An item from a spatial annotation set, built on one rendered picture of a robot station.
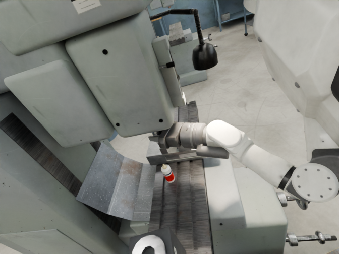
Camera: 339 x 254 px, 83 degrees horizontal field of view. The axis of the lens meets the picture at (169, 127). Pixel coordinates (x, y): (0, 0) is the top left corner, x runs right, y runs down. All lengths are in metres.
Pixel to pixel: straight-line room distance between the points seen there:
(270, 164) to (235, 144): 0.09
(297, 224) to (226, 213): 1.05
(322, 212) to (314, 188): 1.45
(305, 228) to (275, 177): 1.33
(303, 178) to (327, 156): 0.06
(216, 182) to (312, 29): 0.79
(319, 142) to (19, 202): 0.88
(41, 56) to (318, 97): 0.53
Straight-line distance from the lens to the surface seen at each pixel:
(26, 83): 0.60
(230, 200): 0.90
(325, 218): 1.92
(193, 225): 0.80
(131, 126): 0.58
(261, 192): 1.06
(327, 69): 0.25
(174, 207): 0.83
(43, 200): 0.79
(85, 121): 0.59
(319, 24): 0.24
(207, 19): 7.18
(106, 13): 0.45
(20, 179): 0.73
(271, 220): 1.00
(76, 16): 0.47
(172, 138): 0.64
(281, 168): 0.54
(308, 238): 1.22
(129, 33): 0.47
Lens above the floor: 1.67
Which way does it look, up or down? 36 degrees down
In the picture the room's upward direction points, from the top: 22 degrees counter-clockwise
